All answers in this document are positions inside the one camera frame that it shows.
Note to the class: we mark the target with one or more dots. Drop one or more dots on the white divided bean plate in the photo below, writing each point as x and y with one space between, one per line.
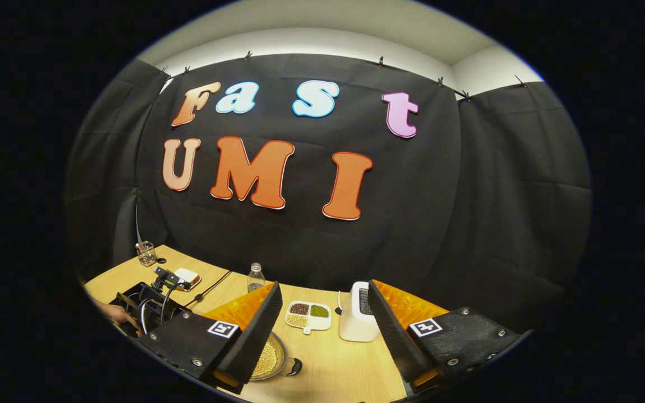
308 316

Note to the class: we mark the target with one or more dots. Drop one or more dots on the row of black clips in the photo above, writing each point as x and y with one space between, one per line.
381 60

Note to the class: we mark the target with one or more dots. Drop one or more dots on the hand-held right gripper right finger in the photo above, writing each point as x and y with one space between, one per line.
392 336

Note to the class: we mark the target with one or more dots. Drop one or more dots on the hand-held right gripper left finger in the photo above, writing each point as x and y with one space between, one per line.
255 336

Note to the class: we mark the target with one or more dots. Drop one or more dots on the black induction cooktop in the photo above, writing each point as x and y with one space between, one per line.
177 300

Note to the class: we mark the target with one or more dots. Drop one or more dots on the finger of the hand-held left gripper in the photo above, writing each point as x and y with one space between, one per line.
174 280

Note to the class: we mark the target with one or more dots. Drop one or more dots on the black backdrop cloth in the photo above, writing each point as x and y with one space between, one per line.
468 196

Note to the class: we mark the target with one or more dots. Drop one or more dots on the pile of soybeans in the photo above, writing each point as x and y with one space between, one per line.
266 358

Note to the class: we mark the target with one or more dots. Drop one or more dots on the clear plastic water bottle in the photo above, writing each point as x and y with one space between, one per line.
255 280

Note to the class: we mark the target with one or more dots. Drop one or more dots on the white toaster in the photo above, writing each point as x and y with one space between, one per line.
356 322

